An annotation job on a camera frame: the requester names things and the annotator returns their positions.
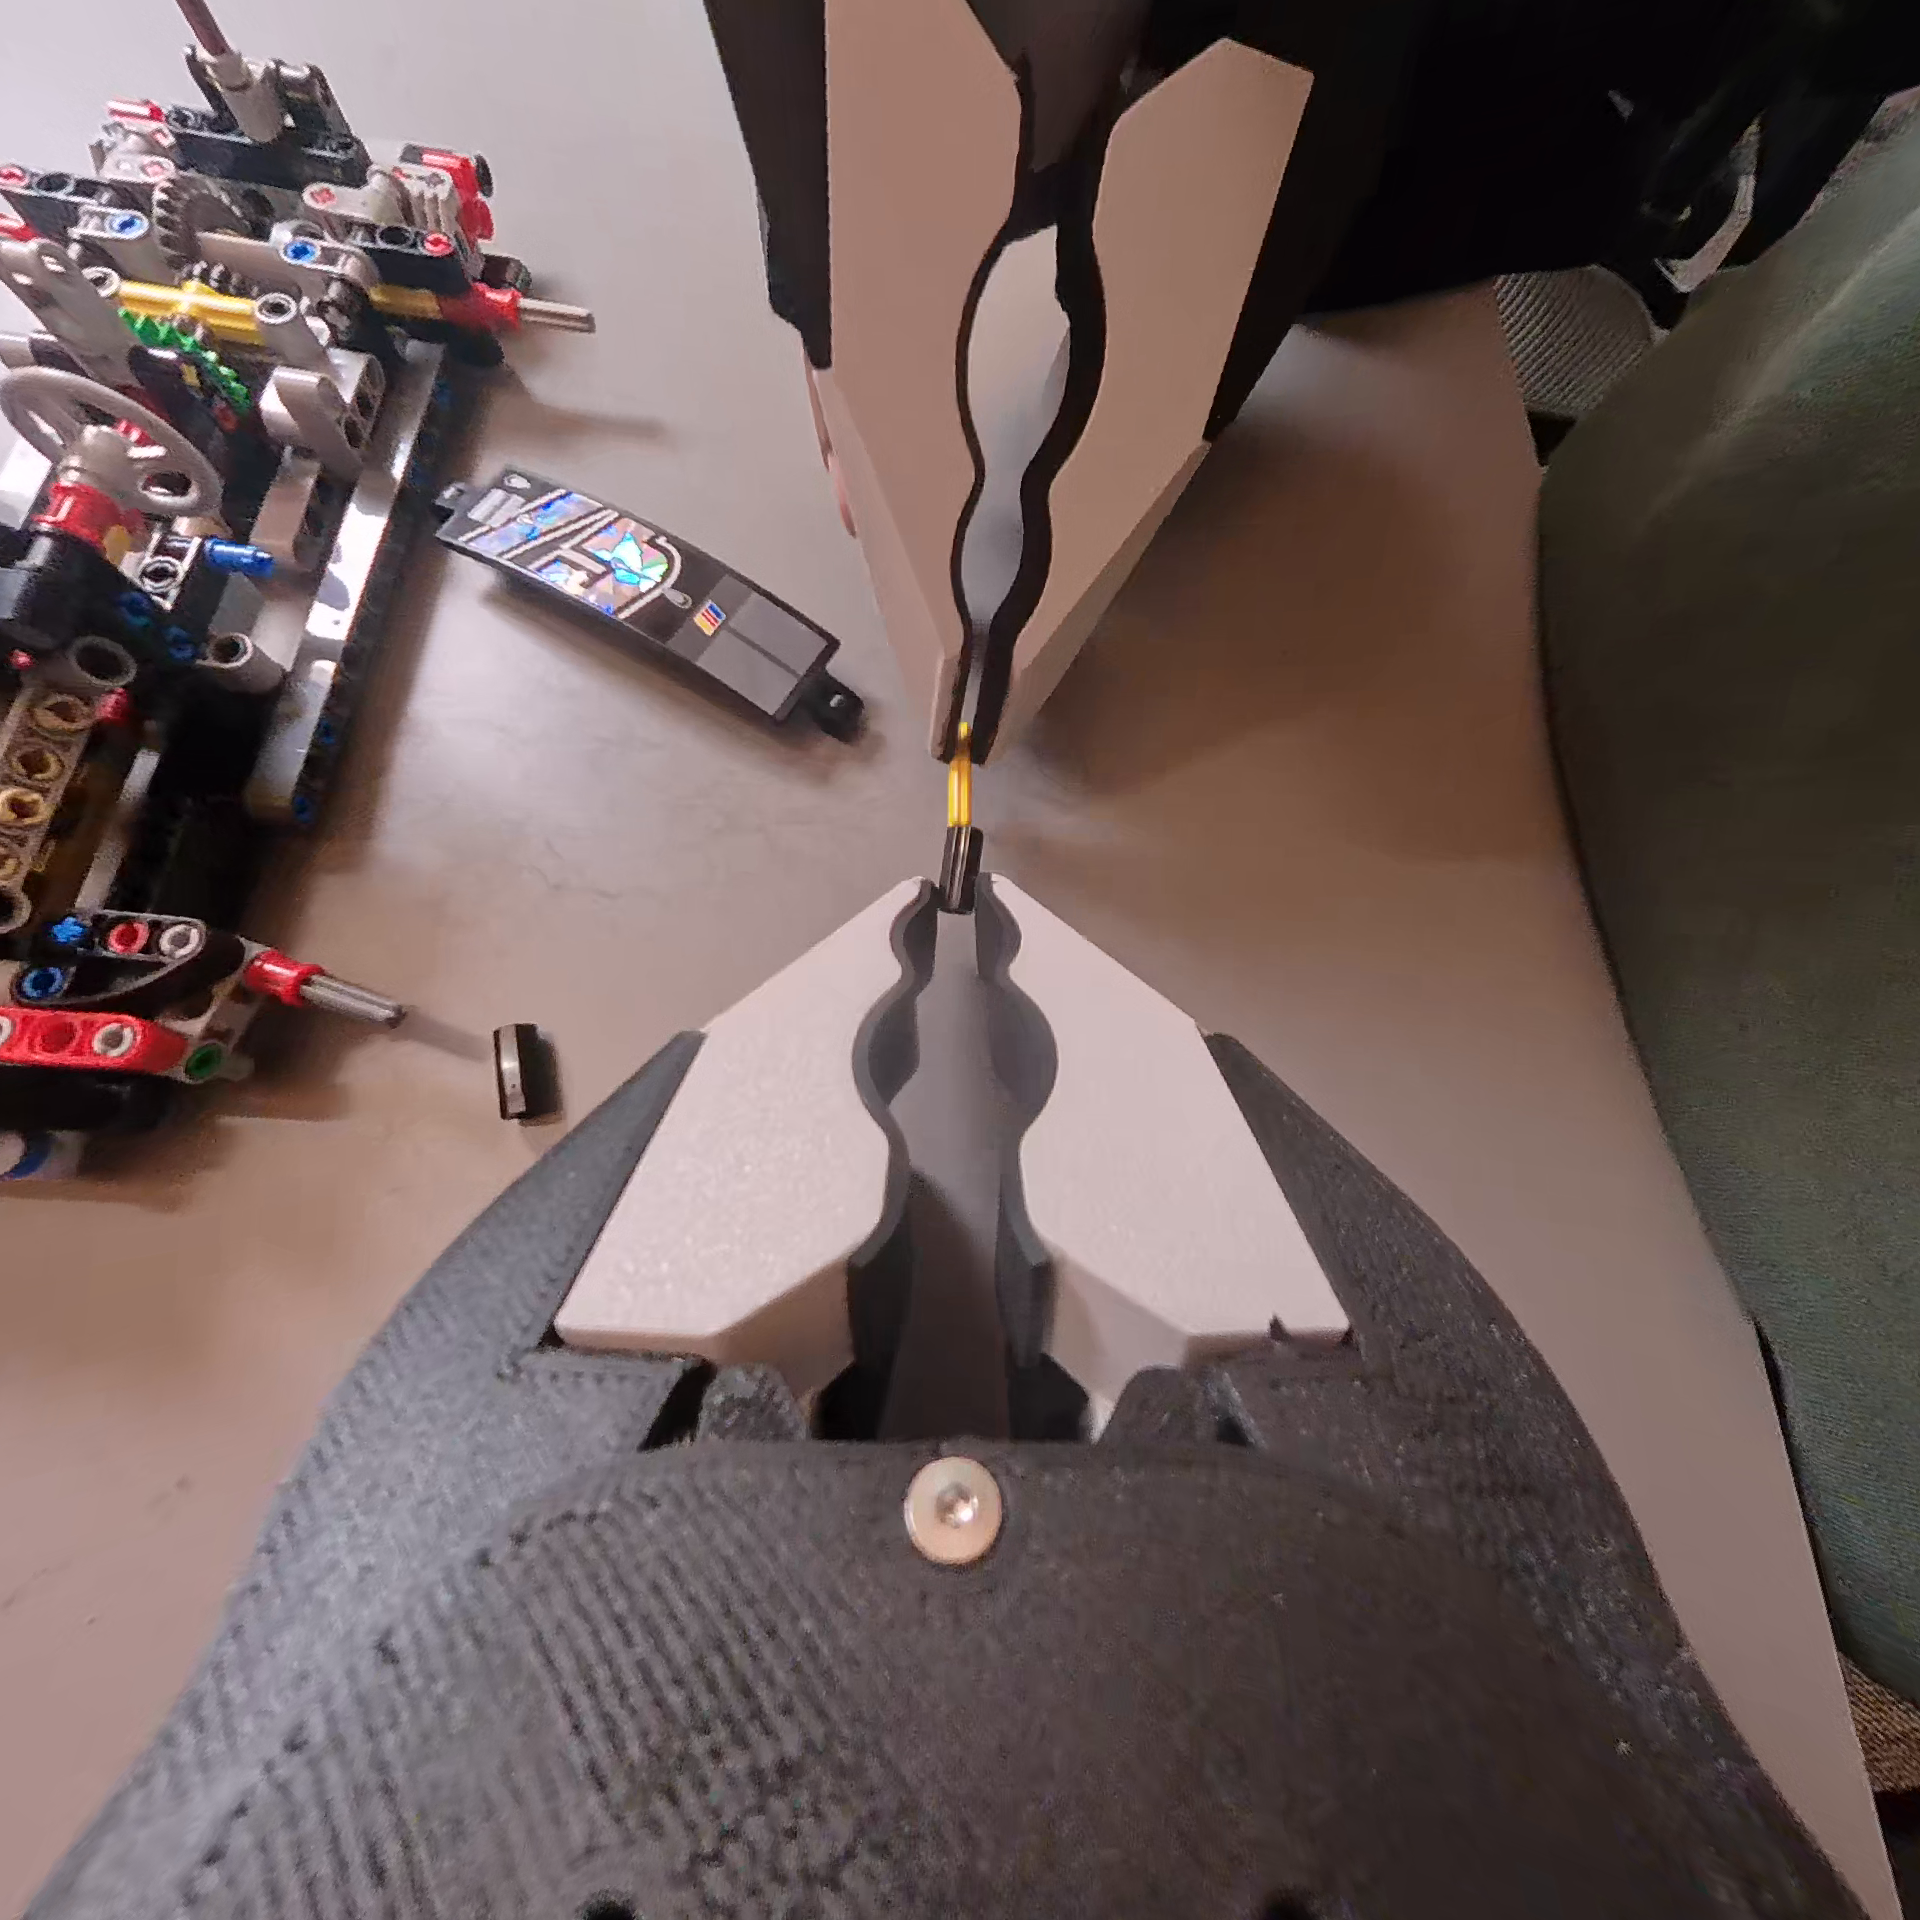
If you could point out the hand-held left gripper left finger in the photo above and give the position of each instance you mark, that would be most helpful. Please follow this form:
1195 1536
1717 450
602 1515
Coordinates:
719 1186

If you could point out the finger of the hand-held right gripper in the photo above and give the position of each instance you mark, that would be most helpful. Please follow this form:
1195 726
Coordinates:
1186 301
899 301

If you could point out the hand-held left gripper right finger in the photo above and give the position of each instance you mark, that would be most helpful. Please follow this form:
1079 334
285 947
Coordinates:
1186 1200

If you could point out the yellow lego axle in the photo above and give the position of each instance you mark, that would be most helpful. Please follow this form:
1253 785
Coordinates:
960 781

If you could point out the black stickered lego panel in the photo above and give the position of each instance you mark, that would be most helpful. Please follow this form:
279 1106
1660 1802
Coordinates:
629 578

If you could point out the lego car chassis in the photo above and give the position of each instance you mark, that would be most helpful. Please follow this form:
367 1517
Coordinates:
149 450

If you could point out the green chair cushion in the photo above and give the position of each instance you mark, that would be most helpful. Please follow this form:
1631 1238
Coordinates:
1769 750

